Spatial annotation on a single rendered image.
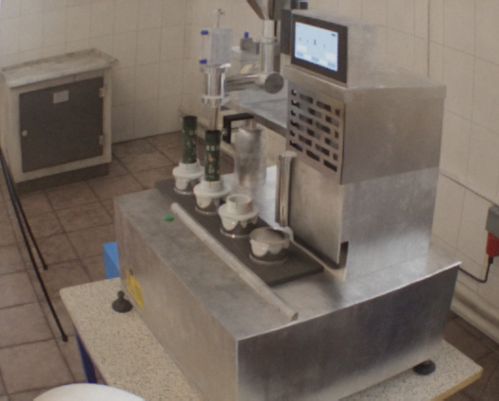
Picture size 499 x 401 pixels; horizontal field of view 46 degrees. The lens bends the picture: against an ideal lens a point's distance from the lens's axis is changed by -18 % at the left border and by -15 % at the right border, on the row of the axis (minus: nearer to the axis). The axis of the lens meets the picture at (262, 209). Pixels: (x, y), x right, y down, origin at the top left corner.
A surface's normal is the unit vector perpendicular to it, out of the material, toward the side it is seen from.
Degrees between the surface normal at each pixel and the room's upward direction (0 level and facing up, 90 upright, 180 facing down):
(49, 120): 91
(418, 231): 90
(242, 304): 0
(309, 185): 90
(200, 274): 0
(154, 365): 0
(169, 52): 90
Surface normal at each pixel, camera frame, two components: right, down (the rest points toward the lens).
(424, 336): 0.50, 0.37
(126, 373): 0.03, -0.91
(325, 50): -0.87, 0.18
